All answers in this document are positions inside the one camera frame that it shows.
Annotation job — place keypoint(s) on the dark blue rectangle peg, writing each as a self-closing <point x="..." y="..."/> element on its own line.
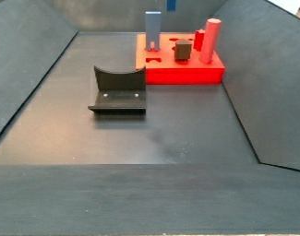
<point x="171" y="5"/>

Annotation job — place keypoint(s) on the red peg board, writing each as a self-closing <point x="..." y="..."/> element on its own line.
<point x="168" y="72"/>

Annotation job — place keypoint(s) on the black curved holder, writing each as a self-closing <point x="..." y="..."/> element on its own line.
<point x="121" y="91"/>

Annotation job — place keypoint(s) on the brown rounded triangle peg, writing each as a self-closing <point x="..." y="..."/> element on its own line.
<point x="183" y="50"/>

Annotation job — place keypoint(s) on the red star peg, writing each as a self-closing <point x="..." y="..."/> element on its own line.
<point x="199" y="39"/>

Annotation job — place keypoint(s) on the light blue arch peg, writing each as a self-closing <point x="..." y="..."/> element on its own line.
<point x="154" y="30"/>

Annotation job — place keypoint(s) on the pink hexagonal peg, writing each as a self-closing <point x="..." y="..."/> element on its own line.
<point x="212" y="30"/>

